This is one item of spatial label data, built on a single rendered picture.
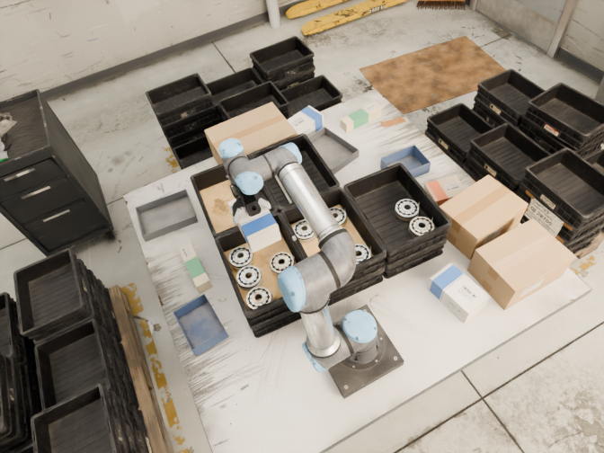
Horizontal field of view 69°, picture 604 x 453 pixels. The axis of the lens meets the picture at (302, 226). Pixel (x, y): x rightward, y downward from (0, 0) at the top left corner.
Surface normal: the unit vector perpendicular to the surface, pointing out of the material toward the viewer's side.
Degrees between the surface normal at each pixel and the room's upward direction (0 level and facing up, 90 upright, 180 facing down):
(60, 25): 90
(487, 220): 0
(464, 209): 0
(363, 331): 7
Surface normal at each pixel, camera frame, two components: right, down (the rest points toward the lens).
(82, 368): -0.10, -0.59
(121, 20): 0.46, 0.69
